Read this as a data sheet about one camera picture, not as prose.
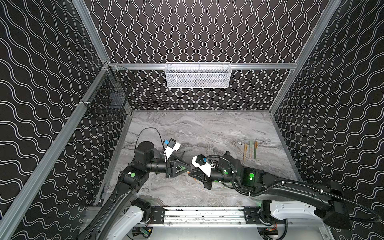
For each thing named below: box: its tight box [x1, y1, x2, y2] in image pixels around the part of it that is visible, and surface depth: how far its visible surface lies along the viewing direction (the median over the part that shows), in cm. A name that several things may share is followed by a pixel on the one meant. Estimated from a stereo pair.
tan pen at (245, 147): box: [243, 143, 248, 162], surface depth 100 cm
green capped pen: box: [253, 141, 258, 159], surface depth 102 cm
